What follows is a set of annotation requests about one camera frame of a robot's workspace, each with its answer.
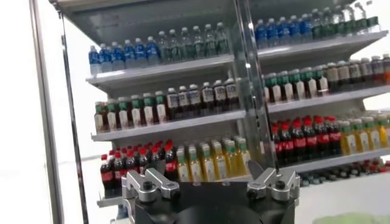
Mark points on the grey metal shelf unit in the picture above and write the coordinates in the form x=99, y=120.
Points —
x=329, y=99
x=167, y=125

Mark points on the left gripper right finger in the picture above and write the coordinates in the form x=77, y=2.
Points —
x=274, y=187

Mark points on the blue-label water bottle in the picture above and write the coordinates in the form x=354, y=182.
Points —
x=129, y=54
x=105, y=58
x=152, y=50
x=283, y=30
x=272, y=32
x=260, y=34
x=117, y=56
x=94, y=60
x=140, y=52
x=306, y=26
x=294, y=29

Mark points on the green-label water bottle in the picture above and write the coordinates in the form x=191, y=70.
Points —
x=164, y=47
x=198, y=42
x=174, y=45
x=186, y=43
x=210, y=40
x=328, y=22
x=349, y=18
x=222, y=38
x=317, y=23
x=372, y=16
x=361, y=17
x=338, y=20

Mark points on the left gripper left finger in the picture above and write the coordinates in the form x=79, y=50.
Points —
x=146, y=187

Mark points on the green-cap dark tea bottle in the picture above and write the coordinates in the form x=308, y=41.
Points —
x=308, y=83
x=296, y=86
x=112, y=117
x=149, y=111
x=285, y=87
x=161, y=109
x=274, y=89
x=123, y=115
x=320, y=81
x=136, y=113

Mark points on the grey slanted pole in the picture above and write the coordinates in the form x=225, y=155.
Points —
x=46, y=112

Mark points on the green t-shirt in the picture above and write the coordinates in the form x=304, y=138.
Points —
x=350, y=219

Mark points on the red-label dark drink bottle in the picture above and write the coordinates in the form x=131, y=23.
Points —
x=387, y=68

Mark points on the beige-label dark drink bottle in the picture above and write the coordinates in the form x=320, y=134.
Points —
x=332, y=76
x=343, y=75

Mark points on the yellow juice bottle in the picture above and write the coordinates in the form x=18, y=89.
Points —
x=384, y=133
x=360, y=137
x=208, y=164
x=195, y=165
x=243, y=156
x=372, y=135
x=347, y=140
x=232, y=158
x=183, y=167
x=220, y=162

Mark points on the red-cap cola bottle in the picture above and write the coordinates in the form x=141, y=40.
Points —
x=170, y=164
x=334, y=136
x=156, y=156
x=131, y=162
x=310, y=140
x=286, y=144
x=299, y=142
x=118, y=170
x=143, y=159
x=322, y=138
x=277, y=146
x=106, y=175

